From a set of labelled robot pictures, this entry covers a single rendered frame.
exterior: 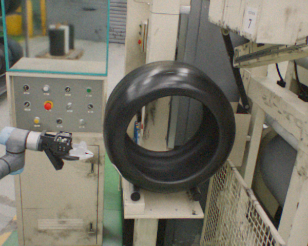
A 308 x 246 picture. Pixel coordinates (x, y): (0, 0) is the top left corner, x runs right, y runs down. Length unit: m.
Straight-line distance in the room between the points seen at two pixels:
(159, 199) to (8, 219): 1.57
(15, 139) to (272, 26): 1.01
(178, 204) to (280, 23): 0.97
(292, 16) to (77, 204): 1.73
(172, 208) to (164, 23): 0.87
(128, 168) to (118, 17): 9.33
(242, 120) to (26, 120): 1.23
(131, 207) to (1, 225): 1.56
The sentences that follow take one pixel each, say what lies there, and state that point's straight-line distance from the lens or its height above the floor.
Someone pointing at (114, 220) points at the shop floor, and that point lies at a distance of 2.98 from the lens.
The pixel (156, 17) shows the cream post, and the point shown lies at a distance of 1.74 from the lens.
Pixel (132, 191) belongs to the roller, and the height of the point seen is 0.92.
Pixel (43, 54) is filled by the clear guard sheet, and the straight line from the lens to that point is 2.09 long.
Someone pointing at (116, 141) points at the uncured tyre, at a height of 1.17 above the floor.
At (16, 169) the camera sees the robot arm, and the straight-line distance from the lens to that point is 1.55.
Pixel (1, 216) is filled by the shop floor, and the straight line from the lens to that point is 3.13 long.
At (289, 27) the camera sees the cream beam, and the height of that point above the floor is 1.69.
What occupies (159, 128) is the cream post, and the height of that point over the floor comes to 1.08.
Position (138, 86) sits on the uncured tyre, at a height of 1.40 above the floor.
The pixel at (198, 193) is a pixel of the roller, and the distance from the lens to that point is 1.67.
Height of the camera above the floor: 1.80
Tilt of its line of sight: 22 degrees down
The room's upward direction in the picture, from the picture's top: 5 degrees clockwise
